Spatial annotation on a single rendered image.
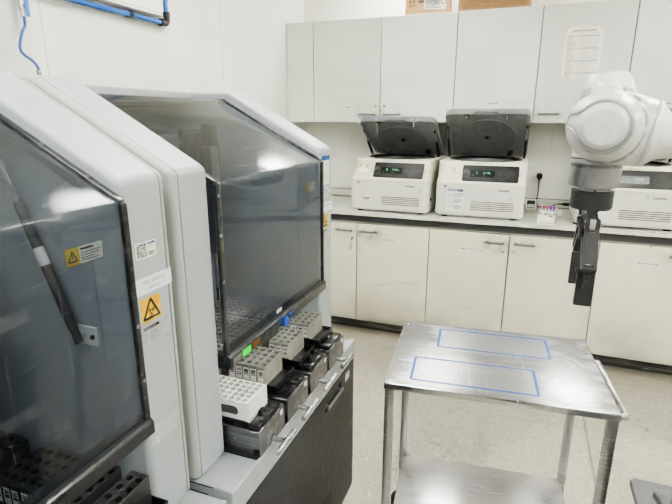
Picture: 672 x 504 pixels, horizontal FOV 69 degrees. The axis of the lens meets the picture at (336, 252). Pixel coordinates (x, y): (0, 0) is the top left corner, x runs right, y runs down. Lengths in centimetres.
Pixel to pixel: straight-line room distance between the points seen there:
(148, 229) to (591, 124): 74
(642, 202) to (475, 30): 147
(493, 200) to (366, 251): 93
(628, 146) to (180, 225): 78
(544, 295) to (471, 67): 156
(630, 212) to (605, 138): 254
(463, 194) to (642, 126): 252
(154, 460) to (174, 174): 56
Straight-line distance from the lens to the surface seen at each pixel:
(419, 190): 334
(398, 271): 350
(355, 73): 375
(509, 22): 359
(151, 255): 96
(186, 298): 106
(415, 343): 166
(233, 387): 134
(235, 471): 129
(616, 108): 83
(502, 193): 329
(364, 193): 345
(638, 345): 360
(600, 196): 104
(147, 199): 95
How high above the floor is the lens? 153
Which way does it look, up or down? 15 degrees down
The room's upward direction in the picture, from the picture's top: straight up
